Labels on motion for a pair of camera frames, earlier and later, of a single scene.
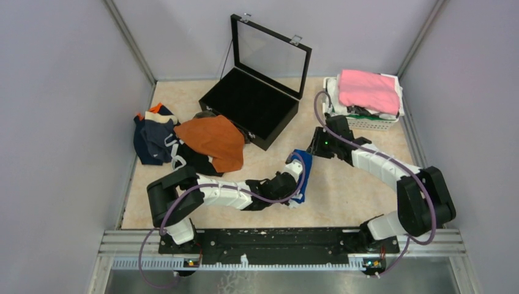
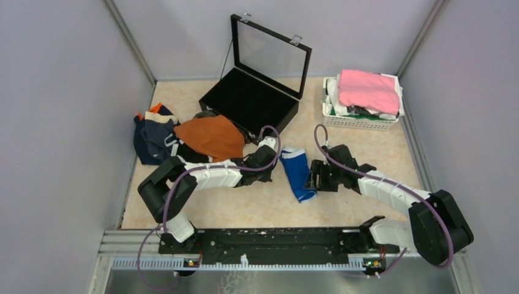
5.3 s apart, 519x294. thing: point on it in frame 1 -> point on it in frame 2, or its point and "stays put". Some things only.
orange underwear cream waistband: x=216 y=136 stays put
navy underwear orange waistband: x=145 y=155 stays put
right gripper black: x=316 y=146 -> x=318 y=167
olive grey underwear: x=204 y=114 stays put
